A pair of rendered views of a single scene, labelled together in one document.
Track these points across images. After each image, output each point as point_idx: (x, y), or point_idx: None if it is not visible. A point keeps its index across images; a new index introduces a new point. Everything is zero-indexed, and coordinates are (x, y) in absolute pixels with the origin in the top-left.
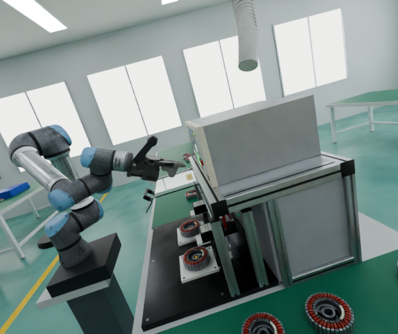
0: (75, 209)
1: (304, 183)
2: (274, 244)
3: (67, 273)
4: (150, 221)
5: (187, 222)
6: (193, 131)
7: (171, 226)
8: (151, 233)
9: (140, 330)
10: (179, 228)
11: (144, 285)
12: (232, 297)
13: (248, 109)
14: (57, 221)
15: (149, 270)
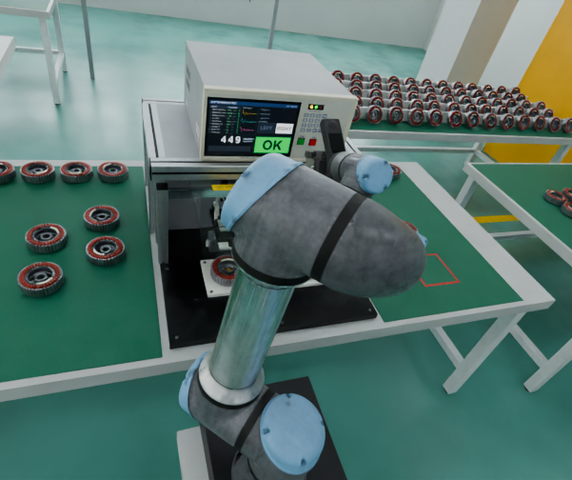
0: (264, 376)
1: None
2: None
3: (320, 461)
4: (111, 370)
5: (218, 270)
6: (307, 104)
7: (188, 309)
8: (180, 353)
9: (374, 321)
10: (229, 279)
11: (320, 331)
12: None
13: (286, 67)
14: (306, 407)
15: (302, 323)
